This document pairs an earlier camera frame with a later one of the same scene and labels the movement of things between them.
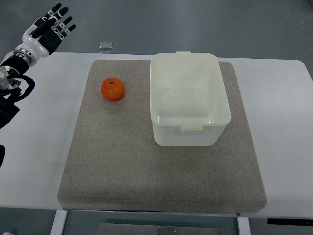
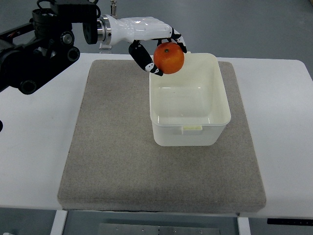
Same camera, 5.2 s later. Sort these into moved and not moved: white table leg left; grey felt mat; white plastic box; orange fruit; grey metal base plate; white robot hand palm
Moved: orange fruit; white robot hand palm
Not moved: grey felt mat; grey metal base plate; white table leg left; white plastic box
